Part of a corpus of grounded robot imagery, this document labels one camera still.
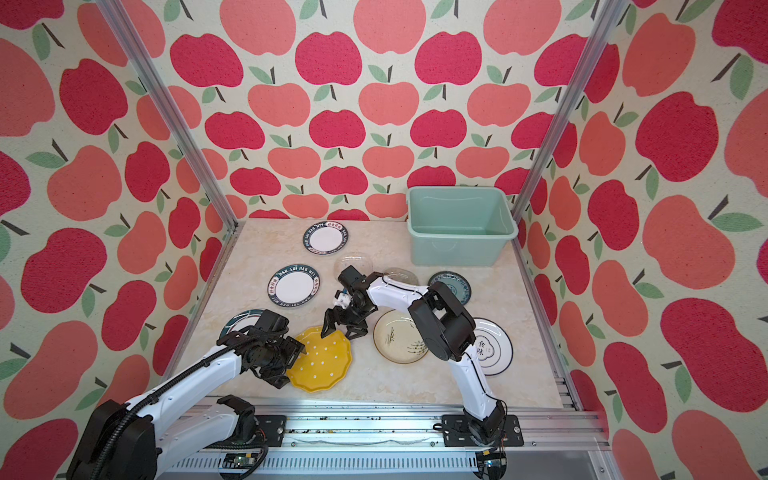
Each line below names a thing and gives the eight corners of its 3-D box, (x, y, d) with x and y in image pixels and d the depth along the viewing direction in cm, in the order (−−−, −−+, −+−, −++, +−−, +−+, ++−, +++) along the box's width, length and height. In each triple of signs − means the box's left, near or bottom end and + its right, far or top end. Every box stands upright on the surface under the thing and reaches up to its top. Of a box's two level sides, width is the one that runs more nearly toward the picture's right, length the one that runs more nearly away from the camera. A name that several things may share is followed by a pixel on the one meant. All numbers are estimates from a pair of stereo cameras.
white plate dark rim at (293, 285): (263, 307, 100) (261, 304, 98) (275, 267, 110) (273, 264, 109) (316, 307, 100) (315, 304, 98) (322, 267, 110) (322, 264, 109)
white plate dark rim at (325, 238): (301, 254, 115) (299, 250, 113) (307, 225, 125) (306, 221, 123) (346, 254, 115) (345, 250, 113) (349, 225, 125) (348, 221, 123)
